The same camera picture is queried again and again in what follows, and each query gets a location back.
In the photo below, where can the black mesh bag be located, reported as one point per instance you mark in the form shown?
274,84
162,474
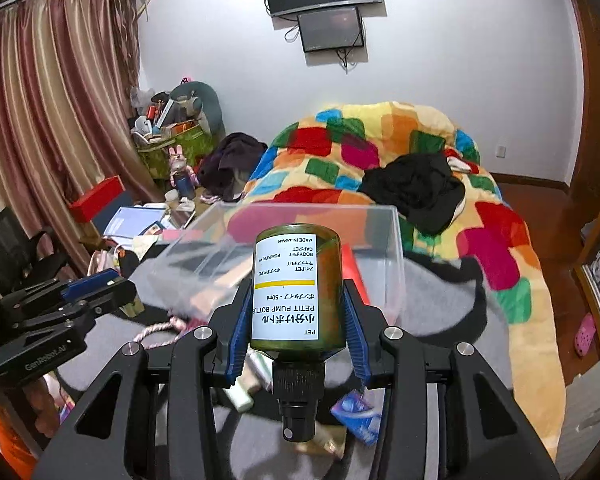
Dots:
10,240

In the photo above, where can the green storage box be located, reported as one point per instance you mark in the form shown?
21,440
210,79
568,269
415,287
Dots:
175,147

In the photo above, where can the white cup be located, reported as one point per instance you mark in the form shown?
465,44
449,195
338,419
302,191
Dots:
171,197

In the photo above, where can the clear plastic bin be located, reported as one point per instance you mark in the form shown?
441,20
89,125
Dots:
330,230

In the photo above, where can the black clothing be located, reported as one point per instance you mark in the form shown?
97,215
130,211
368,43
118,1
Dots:
415,185

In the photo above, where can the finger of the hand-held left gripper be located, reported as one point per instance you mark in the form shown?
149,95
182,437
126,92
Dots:
90,282
112,295

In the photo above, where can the white wardrobe door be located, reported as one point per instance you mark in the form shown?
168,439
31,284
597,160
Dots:
590,410

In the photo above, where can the red box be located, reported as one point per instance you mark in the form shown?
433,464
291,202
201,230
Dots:
97,197

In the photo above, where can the striped pink curtain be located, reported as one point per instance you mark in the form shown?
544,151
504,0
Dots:
40,110

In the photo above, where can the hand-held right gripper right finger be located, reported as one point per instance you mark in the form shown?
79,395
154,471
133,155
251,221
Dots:
356,345

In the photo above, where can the dark purple clothing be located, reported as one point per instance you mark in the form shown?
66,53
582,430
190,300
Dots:
235,160

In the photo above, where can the grey neck pillow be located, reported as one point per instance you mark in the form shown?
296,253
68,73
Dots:
205,105

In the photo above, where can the beige tube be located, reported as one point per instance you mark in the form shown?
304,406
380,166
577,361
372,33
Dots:
220,282

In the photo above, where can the green pump bottle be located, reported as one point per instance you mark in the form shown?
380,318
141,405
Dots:
295,285

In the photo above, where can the blue packet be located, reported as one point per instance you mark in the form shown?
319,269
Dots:
360,415

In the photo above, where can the pink flat box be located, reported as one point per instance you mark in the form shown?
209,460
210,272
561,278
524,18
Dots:
182,235

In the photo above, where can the blue notebook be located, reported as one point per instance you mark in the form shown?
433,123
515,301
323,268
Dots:
130,221

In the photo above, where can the white wall outlet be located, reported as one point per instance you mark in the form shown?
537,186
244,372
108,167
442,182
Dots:
501,151

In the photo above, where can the colourful patchwork blanket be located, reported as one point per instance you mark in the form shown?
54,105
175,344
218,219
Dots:
360,130

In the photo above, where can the small black wall monitor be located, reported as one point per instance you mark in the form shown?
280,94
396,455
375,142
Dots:
330,27

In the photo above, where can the light green tube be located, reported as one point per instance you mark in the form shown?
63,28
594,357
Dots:
252,385

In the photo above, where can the grey and black blanket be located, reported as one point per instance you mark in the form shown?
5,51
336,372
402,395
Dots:
445,310

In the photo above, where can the pink bunny toy bottle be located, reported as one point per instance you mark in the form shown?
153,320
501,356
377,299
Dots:
182,172

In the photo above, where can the wooden door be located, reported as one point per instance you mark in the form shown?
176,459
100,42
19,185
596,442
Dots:
597,110

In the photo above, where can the pink slipper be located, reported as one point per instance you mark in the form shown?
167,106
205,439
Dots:
585,335

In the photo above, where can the red carton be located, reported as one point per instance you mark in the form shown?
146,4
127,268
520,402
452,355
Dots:
356,270

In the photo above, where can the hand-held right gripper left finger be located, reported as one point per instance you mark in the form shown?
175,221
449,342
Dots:
239,352

